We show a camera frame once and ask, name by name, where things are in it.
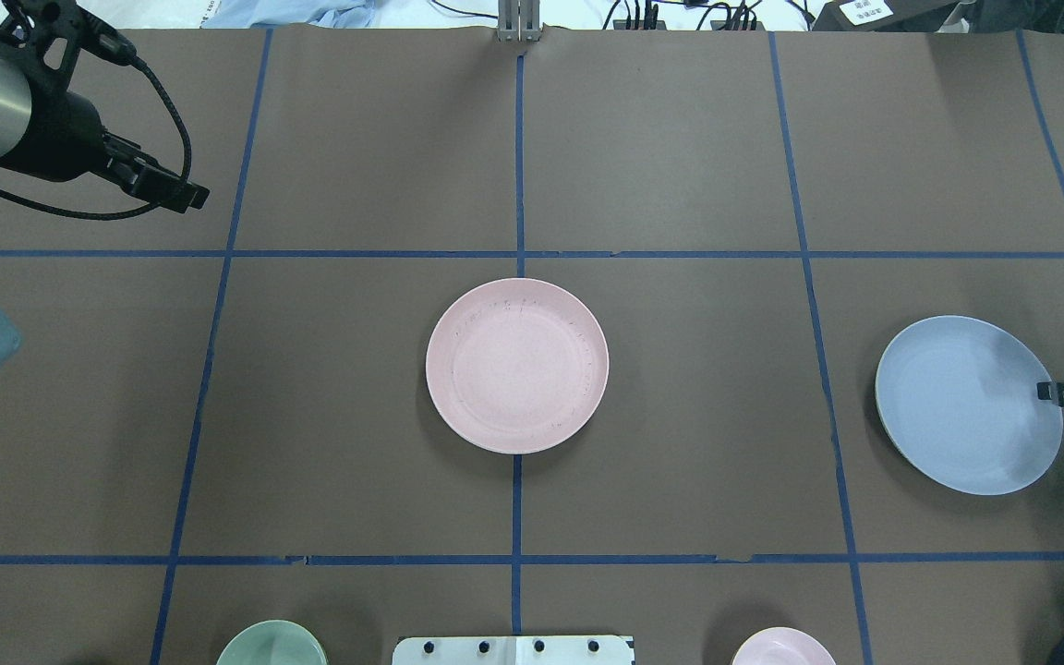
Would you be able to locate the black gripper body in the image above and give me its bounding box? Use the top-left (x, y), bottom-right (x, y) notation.
top-left (0, 88), bottom-right (140, 190)

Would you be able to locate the blue plate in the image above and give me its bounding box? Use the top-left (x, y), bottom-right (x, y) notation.
top-left (874, 315), bottom-right (1064, 496)

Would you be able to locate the pink plate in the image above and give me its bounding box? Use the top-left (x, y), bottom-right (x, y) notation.
top-left (425, 278), bottom-right (610, 455)

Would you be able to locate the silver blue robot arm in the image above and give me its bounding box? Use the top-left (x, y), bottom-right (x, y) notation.
top-left (0, 30), bottom-right (210, 366)

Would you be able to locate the light blue shirt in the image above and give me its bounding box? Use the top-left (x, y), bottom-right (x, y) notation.
top-left (201, 1), bottom-right (377, 30)

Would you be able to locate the small pink bowl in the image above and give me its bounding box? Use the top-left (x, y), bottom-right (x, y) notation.
top-left (731, 626), bottom-right (836, 664)

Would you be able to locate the small green bowl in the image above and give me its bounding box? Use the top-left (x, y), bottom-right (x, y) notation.
top-left (215, 620), bottom-right (329, 664)

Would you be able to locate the aluminium frame post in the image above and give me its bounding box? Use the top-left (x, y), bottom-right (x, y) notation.
top-left (497, 0), bottom-right (543, 41)

